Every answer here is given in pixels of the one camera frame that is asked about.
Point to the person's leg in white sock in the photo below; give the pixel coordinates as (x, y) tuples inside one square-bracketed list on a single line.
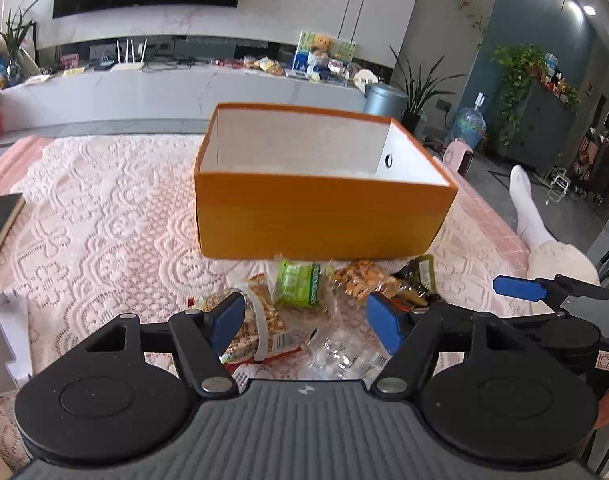
[(529, 215)]

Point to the green-white display card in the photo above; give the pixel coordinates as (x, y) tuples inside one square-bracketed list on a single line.
[(344, 49)]

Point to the orange cardboard box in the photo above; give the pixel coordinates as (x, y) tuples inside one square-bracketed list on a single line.
[(309, 220)]

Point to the pile of yellow snack packets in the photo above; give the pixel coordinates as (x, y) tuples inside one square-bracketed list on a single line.
[(264, 66)]

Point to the grey metal stand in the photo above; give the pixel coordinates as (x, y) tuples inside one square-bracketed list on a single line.
[(4, 345)]

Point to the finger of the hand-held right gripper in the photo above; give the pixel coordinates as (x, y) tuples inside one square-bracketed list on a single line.
[(514, 287)]

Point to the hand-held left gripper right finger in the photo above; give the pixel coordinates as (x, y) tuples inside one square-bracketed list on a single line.
[(384, 325)]

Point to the blue water jug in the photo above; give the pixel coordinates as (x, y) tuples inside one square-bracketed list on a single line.
[(467, 127)]

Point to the potted long-leaf plant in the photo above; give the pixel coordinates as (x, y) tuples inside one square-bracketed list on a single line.
[(412, 120)]

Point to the pink small heater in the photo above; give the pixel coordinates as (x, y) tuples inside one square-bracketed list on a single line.
[(459, 157)]

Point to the teal cabinet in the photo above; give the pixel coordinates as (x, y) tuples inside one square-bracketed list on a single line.
[(544, 130)]

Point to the green vine plant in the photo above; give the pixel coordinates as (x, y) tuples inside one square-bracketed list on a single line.
[(516, 75)]

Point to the grey-blue pedal trash can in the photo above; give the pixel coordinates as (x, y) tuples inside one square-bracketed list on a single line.
[(382, 102)]

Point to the red-white peanut snack packet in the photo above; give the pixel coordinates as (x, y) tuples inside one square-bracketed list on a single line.
[(264, 320)]

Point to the brown nut snack packet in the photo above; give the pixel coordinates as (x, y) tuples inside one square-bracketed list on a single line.
[(364, 277)]

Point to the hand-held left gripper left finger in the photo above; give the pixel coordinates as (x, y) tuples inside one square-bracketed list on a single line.
[(229, 322)]

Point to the clear plastic snack packet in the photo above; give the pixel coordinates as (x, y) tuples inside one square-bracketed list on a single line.
[(334, 355)]

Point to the white step stool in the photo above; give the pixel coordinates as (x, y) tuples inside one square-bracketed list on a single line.
[(560, 185)]

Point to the white television console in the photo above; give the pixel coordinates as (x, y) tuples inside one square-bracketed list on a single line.
[(159, 95)]

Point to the white router with antennas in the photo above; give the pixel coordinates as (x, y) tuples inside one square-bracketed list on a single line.
[(129, 66)]

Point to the brown teddy bear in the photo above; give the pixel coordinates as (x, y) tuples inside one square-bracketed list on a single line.
[(323, 45)]

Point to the dark green snack packet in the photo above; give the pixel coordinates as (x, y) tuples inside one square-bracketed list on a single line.
[(419, 285)]

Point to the green plant in glass vase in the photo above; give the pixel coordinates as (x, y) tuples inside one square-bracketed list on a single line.
[(13, 40)]

